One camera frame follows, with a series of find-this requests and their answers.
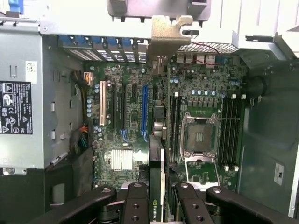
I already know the black RAM slot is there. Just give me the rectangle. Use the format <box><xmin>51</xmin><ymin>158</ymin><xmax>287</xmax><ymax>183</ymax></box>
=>
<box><xmin>230</xmin><ymin>94</ymin><xmax>237</xmax><ymax>168</ymax></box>
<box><xmin>221</xmin><ymin>97</ymin><xmax>228</xmax><ymax>168</ymax></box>
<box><xmin>235</xmin><ymin>94</ymin><xmax>242</xmax><ymax>172</ymax></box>
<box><xmin>175</xmin><ymin>92</ymin><xmax>182</xmax><ymax>164</ymax></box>
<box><xmin>170</xmin><ymin>93</ymin><xmax>176</xmax><ymax>164</ymax></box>
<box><xmin>225</xmin><ymin>94</ymin><xmax>232</xmax><ymax>172</ymax></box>

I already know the white expansion slot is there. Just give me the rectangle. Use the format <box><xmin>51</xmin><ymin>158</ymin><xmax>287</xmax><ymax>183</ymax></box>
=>
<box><xmin>100</xmin><ymin>80</ymin><xmax>105</xmax><ymax>126</ymax></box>

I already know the CPU socket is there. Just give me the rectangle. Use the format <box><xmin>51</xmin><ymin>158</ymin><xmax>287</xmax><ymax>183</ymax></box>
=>
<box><xmin>181</xmin><ymin>113</ymin><xmax>221</xmax><ymax>159</ymax></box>

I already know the blue case latch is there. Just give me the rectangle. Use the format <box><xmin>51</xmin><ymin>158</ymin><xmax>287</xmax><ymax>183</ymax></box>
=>
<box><xmin>8</xmin><ymin>0</ymin><xmax>25</xmax><ymax>17</ymax></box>

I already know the silver chipset heatsink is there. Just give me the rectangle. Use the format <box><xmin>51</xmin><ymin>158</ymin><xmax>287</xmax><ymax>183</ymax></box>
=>
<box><xmin>111</xmin><ymin>148</ymin><xmax>134</xmax><ymax>171</ymax></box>

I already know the long black expansion slot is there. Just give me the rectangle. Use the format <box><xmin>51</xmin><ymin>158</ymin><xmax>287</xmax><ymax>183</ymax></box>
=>
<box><xmin>121</xmin><ymin>84</ymin><xmax>127</xmax><ymax>131</ymax></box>
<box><xmin>111</xmin><ymin>83</ymin><xmax>117</xmax><ymax>129</ymax></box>

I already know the grey power supply unit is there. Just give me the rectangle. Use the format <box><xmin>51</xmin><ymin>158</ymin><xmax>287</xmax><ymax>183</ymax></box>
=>
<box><xmin>0</xmin><ymin>21</ymin><xmax>45</xmax><ymax>173</ymax></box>

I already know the multicolour power wire bundle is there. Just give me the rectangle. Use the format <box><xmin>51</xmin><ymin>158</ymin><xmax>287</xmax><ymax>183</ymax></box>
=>
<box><xmin>69</xmin><ymin>125</ymin><xmax>91</xmax><ymax>155</ymax></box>

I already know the green motherboard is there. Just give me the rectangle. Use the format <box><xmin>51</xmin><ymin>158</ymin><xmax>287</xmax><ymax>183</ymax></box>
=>
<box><xmin>83</xmin><ymin>52</ymin><xmax>246</xmax><ymax>189</ymax></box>

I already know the blue expansion slot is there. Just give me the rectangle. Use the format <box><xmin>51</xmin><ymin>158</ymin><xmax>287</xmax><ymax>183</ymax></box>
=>
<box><xmin>142</xmin><ymin>83</ymin><xmax>149</xmax><ymax>136</ymax></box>

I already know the black yellow power wire bundle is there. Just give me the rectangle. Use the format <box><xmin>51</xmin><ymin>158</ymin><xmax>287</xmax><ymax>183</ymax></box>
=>
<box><xmin>69</xmin><ymin>70</ymin><xmax>94</xmax><ymax>128</ymax></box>

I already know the metal socket cover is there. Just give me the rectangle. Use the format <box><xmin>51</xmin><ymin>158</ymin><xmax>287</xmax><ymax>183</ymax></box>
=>
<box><xmin>184</xmin><ymin>157</ymin><xmax>221</xmax><ymax>185</ymax></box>

